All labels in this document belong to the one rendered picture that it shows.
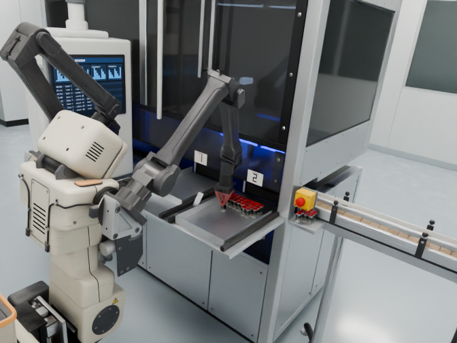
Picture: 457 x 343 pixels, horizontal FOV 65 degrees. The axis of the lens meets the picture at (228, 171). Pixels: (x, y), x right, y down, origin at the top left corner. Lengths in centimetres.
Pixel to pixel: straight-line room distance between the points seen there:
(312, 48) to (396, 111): 474
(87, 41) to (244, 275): 139
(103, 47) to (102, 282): 117
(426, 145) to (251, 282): 460
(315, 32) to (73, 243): 109
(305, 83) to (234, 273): 105
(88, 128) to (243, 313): 139
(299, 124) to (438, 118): 464
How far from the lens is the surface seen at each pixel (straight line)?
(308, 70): 147
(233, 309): 213
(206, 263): 210
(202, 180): 194
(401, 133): 616
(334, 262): 181
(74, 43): 190
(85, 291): 124
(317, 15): 146
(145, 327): 234
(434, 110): 603
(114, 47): 201
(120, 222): 100
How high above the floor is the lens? 166
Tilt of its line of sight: 22 degrees down
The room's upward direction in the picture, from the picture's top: 5 degrees clockwise
